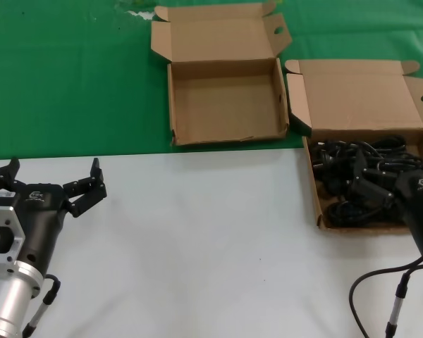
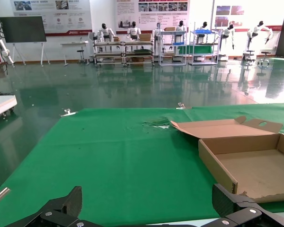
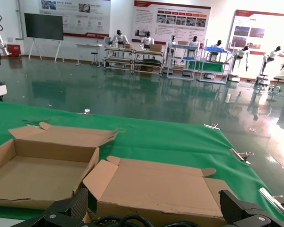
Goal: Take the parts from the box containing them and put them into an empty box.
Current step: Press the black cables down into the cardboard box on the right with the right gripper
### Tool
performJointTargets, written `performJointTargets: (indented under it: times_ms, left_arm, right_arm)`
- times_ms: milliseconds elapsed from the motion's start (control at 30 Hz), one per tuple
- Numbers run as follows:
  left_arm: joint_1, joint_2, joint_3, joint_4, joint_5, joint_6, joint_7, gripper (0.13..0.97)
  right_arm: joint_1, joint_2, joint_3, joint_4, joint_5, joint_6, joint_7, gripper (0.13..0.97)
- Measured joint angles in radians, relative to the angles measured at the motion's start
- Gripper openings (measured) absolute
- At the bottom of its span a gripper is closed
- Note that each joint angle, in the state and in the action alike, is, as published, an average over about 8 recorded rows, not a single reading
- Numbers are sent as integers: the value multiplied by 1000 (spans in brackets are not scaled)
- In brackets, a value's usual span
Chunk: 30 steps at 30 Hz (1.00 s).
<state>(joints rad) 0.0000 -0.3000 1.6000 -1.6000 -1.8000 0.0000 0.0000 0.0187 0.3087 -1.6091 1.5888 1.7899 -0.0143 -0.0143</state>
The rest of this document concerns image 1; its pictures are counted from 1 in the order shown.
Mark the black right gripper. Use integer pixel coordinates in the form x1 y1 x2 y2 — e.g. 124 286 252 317
348 139 423 258

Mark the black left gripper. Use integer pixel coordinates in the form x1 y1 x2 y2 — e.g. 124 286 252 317
0 157 109 273

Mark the open cardboard box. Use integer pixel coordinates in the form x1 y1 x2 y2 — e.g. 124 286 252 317
149 0 293 147
284 58 423 232

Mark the green table cloth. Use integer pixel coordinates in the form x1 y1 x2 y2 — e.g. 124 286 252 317
0 0 423 161

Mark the small white scrap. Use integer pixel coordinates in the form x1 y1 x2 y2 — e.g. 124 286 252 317
126 9 156 20

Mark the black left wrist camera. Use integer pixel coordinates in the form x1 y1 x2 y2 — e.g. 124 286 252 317
0 189 20 208

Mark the silver left camera bracket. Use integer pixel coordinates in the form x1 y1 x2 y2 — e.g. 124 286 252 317
0 205 26 264

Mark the left arm connector cable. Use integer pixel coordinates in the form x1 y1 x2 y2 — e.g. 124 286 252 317
20 273 62 338

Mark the arm connector cable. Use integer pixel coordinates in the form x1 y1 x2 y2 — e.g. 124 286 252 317
20 273 62 338
385 260 423 338

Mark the thin black camera cable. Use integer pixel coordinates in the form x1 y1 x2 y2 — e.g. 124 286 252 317
348 256 423 338

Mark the right arm connector cable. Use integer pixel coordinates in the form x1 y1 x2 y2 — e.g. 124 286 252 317
385 260 423 338

